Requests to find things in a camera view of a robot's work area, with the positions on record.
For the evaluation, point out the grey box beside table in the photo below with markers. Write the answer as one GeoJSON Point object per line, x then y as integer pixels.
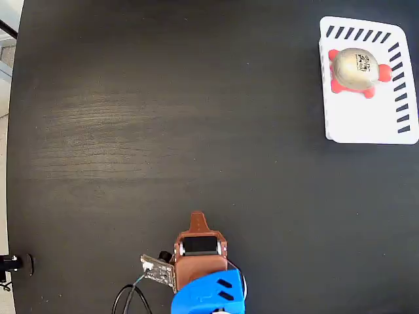
{"type": "Point", "coordinates": [6, 62]}

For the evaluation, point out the black metal bar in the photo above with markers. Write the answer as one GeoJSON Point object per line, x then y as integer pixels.
{"type": "Point", "coordinates": [8, 28]}

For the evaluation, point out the bare camera circuit board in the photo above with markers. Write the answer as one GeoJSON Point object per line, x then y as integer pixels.
{"type": "Point", "coordinates": [158, 271]}

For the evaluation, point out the black table clamp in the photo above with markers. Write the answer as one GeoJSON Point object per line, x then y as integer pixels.
{"type": "Point", "coordinates": [19, 263]}

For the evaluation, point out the blue 3D-printed robot arm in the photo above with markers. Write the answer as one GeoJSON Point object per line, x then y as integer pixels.
{"type": "Point", "coordinates": [206, 294]}

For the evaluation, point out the red turtle toy gold shell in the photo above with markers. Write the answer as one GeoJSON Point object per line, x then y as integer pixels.
{"type": "Point", "coordinates": [355, 68]}

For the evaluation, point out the white slotted plastic tray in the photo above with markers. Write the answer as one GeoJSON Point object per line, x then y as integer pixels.
{"type": "Point", "coordinates": [360, 121]}

